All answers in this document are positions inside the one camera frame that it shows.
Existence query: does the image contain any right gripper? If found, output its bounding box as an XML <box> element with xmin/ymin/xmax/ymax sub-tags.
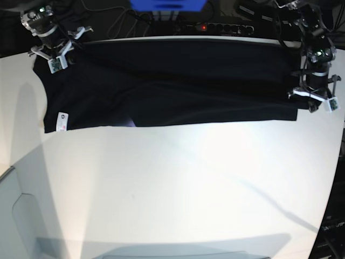
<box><xmin>27</xmin><ymin>24</ymin><xmax>93</xmax><ymax>65</ymax></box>

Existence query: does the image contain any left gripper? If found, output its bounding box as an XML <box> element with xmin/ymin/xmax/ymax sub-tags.
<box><xmin>288</xmin><ymin>70</ymin><xmax>341</xmax><ymax>113</ymax></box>

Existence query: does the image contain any black T-shirt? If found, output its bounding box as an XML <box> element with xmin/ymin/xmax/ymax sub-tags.
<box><xmin>33</xmin><ymin>39</ymin><xmax>308</xmax><ymax>133</ymax></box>

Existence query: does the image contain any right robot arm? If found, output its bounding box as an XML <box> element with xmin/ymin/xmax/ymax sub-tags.
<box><xmin>20</xmin><ymin>4</ymin><xmax>93</xmax><ymax>74</ymax></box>

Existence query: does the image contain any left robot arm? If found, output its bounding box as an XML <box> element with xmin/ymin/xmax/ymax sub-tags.
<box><xmin>272</xmin><ymin>1</ymin><xmax>341</xmax><ymax>113</ymax></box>

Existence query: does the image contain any white shirt label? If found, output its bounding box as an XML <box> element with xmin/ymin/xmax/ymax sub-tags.
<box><xmin>56</xmin><ymin>112</ymin><xmax>69</xmax><ymax>132</ymax></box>

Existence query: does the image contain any blue plastic box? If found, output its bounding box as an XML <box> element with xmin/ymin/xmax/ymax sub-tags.
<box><xmin>130</xmin><ymin>0</ymin><xmax>207</xmax><ymax>12</ymax></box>

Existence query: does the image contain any black power strip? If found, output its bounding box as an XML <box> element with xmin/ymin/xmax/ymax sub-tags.
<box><xmin>185</xmin><ymin>23</ymin><xmax>255</xmax><ymax>36</ymax></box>

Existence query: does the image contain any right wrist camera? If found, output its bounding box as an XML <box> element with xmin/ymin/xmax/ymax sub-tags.
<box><xmin>48</xmin><ymin>56</ymin><xmax>68</xmax><ymax>74</ymax></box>

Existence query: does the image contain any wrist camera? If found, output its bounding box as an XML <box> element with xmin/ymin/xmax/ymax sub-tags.
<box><xmin>48</xmin><ymin>56</ymin><xmax>68</xmax><ymax>74</ymax></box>
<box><xmin>325</xmin><ymin>97</ymin><xmax>340</xmax><ymax>112</ymax></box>

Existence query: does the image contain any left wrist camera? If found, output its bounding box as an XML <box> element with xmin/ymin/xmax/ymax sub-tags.
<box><xmin>325</xmin><ymin>97</ymin><xmax>340</xmax><ymax>112</ymax></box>

